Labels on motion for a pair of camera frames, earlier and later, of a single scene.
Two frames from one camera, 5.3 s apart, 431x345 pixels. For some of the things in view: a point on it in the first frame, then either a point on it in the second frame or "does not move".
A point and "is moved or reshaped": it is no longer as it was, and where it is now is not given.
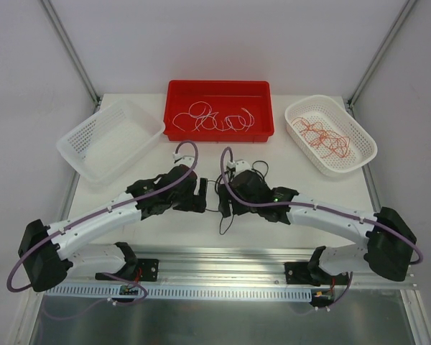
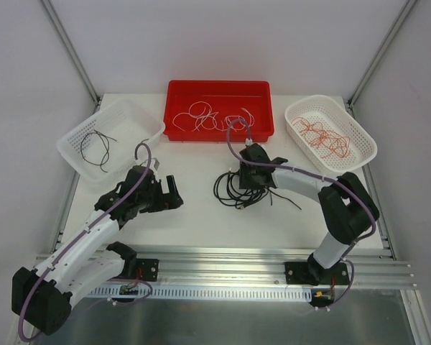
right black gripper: [228, 198] → [246, 180]
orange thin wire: [336, 144] does not move
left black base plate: [142, 270] does not move
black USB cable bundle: [230, 172] is moved or reshaped
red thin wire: [317, 135] does not move
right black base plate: [298, 273] does not move
